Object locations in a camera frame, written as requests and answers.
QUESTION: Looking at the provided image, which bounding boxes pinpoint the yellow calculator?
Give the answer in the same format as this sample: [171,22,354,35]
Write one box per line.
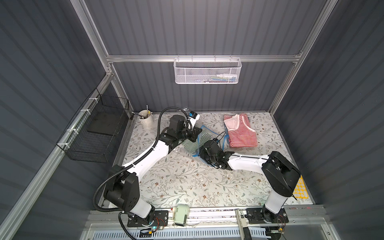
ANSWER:
[293,176,310,199]

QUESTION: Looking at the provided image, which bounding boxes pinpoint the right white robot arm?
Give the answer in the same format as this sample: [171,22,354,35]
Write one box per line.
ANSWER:
[199,140,302,223]

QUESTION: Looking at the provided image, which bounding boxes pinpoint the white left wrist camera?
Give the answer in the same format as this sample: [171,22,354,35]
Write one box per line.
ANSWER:
[189,111,200,128]

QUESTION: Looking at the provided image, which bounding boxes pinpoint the green white striped garment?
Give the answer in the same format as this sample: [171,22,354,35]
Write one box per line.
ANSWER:
[182,129,212,157]

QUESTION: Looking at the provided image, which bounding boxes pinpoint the small green white box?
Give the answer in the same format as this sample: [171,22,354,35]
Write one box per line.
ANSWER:
[173,204,190,227]

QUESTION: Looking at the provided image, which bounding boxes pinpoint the black corrugated cable conduit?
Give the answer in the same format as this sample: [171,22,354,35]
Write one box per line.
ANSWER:
[92,106,193,213]

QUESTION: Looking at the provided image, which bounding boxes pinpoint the white wire basket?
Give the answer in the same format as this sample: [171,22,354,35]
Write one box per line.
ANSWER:
[173,58,242,85]

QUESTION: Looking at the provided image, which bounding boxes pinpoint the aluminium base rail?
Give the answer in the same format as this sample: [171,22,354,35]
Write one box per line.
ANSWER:
[80,205,338,240]

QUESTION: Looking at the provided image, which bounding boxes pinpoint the clear vacuum bag blue zip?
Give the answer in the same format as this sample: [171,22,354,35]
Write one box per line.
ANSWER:
[182,125,231,169]

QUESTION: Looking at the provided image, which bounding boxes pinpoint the white cup with tools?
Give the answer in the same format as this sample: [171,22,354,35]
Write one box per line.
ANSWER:
[133,105,154,130]

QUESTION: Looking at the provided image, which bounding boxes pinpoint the black wire basket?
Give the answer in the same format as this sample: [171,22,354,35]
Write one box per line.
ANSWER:
[57,91,131,163]

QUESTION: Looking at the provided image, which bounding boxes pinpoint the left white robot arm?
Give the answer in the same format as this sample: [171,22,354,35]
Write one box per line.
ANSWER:
[104,112,202,225]

